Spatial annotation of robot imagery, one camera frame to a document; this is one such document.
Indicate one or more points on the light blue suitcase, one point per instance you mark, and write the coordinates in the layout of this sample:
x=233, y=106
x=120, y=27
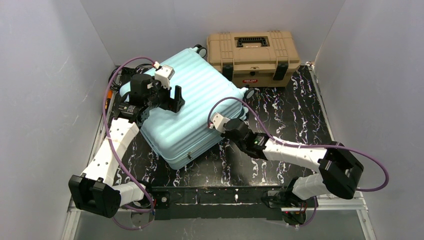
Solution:
x=181, y=137

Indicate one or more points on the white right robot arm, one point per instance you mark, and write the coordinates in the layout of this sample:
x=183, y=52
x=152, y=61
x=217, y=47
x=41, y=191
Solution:
x=337, y=170

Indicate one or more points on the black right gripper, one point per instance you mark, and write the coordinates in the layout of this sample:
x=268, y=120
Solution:
x=230, y=133

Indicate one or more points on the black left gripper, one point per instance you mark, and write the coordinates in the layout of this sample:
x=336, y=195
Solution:
x=170, y=100

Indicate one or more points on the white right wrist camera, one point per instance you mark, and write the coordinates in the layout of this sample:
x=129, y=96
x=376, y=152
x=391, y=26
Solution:
x=218, y=121

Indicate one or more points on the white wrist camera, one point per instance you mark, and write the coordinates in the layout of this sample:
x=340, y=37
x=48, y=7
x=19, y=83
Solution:
x=164, y=74
x=218, y=121

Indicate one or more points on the orange handled screwdriver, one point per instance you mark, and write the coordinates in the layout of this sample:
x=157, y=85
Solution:
x=108, y=99

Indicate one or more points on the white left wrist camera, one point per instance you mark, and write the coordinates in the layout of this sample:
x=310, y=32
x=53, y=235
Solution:
x=164, y=74

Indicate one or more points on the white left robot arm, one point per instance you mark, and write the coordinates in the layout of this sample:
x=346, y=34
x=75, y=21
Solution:
x=93, y=190

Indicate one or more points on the tan plastic toolbox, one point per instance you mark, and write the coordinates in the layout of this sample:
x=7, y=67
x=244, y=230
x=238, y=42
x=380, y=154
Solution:
x=258, y=59

